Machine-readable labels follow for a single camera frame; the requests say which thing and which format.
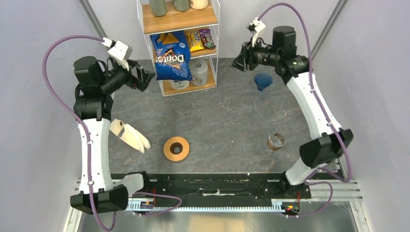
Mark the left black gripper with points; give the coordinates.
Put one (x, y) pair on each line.
(144, 77)

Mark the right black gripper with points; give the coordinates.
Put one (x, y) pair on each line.
(246, 56)

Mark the white wire shelf rack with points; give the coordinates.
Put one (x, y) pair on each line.
(190, 20)

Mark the coffee filter paper pack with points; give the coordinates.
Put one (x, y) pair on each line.
(130, 135)

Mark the round wooden dripper stand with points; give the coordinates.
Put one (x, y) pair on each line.
(176, 149)

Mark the clear glass cup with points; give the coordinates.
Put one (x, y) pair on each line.
(276, 141)

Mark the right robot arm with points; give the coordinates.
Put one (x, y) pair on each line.
(329, 140)

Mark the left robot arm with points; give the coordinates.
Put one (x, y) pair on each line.
(98, 193)

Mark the blue Doritos chip bag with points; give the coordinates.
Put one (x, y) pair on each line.
(171, 56)

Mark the white paper roll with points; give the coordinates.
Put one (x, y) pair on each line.
(179, 85)

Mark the dark candy bag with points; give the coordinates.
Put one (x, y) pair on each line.
(206, 38)

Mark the yellow candy bag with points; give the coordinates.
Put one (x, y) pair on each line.
(195, 41)

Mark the green pump bottle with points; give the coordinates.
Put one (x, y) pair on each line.
(158, 7)

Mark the cream lotion bottle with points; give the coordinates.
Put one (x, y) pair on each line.
(198, 4)

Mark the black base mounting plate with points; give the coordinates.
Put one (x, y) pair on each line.
(220, 190)

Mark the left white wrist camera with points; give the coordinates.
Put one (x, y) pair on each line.
(119, 51)

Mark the left aluminium frame post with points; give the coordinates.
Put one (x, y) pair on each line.
(92, 17)

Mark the aluminium frame post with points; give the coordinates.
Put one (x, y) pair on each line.
(92, 17)
(339, 7)

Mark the right aluminium frame post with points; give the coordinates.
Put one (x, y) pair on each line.
(339, 7)

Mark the grey slotted cable duct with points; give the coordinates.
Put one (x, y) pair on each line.
(137, 205)

